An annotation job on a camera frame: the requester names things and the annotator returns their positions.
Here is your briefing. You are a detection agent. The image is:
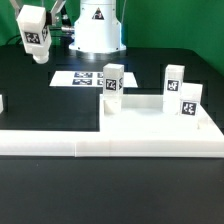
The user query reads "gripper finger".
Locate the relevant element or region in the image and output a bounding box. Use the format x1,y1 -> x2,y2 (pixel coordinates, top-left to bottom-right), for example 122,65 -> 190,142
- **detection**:
9,0 -> 23,16
46,0 -> 66,25

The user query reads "white square table top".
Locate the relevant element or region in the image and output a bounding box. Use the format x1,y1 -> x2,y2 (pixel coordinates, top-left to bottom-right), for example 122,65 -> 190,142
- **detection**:
99,94 -> 224,158

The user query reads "white sheet with tags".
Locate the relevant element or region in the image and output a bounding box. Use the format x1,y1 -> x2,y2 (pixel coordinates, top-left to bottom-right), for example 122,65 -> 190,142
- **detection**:
49,70 -> 139,89

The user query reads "white part at left edge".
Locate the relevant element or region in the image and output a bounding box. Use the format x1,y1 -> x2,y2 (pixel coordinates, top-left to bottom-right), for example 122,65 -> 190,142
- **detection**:
0,94 -> 4,114

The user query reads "white L-shaped obstacle fence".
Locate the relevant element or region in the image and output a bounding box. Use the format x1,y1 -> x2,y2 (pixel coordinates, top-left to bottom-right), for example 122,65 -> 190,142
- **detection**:
0,98 -> 224,158

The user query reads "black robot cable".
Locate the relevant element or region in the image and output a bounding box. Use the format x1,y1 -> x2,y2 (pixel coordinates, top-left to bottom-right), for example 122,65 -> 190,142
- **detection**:
4,0 -> 76,46

